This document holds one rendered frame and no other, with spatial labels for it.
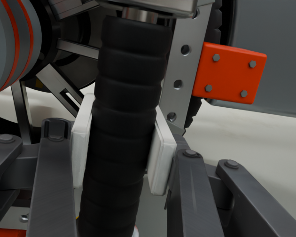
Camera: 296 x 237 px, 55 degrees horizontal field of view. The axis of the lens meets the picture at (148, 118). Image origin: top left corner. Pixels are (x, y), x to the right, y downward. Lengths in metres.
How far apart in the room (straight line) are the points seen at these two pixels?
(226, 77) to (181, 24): 0.09
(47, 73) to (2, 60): 0.21
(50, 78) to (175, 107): 0.21
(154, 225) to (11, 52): 1.25
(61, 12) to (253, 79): 0.29
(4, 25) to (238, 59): 0.27
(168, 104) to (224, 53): 0.10
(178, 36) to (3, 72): 0.20
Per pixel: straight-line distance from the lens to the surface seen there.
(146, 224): 1.45
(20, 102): 0.50
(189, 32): 0.37
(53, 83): 0.48
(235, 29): 0.66
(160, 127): 0.15
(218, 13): 0.47
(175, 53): 0.37
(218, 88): 0.39
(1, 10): 0.29
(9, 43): 0.29
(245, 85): 0.40
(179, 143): 0.16
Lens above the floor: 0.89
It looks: 18 degrees down
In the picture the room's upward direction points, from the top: 11 degrees clockwise
